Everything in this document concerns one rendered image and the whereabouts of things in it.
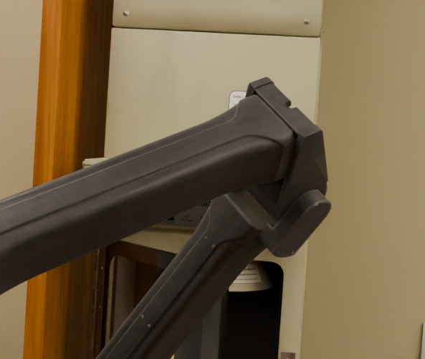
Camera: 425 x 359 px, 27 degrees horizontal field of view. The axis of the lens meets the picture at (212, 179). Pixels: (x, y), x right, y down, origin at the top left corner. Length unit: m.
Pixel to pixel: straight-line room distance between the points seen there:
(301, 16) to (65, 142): 0.40
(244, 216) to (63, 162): 0.60
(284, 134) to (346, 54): 1.06
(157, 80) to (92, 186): 0.72
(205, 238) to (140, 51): 0.60
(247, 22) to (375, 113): 0.49
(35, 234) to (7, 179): 1.27
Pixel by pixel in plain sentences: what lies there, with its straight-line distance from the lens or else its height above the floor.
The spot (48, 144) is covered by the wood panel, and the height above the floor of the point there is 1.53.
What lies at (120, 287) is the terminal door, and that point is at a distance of 1.34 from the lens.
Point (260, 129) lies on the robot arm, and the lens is 0.73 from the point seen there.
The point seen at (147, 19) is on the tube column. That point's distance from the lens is 1.39.
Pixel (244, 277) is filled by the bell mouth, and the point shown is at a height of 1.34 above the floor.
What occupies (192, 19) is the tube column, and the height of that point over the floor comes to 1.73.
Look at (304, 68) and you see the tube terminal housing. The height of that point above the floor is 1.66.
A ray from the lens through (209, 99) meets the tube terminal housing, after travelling 1.36.
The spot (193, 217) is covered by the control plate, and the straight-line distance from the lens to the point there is 1.32.
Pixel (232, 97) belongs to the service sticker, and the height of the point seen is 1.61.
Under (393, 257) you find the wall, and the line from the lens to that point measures 1.79.
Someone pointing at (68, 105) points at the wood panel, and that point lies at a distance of 1.38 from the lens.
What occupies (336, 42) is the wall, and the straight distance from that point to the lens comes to 1.79.
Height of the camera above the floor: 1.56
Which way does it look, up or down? 3 degrees down
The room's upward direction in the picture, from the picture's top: 4 degrees clockwise
